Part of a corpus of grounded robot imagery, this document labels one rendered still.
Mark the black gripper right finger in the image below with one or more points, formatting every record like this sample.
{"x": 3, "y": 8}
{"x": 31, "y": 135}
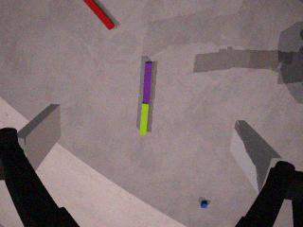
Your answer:
{"x": 259, "y": 160}

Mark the red rod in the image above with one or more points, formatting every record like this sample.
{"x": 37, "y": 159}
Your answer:
{"x": 100, "y": 14}

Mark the small blue cube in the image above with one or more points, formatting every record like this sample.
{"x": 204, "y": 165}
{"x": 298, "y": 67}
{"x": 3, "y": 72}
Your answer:
{"x": 204, "y": 204}

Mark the lime green rod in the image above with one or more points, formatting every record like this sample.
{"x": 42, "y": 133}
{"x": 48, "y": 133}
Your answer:
{"x": 144, "y": 118}

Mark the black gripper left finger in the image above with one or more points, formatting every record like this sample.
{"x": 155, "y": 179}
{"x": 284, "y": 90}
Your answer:
{"x": 21, "y": 153}

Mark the purple rod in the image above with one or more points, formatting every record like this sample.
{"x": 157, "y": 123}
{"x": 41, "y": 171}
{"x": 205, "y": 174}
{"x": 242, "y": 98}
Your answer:
{"x": 147, "y": 82}

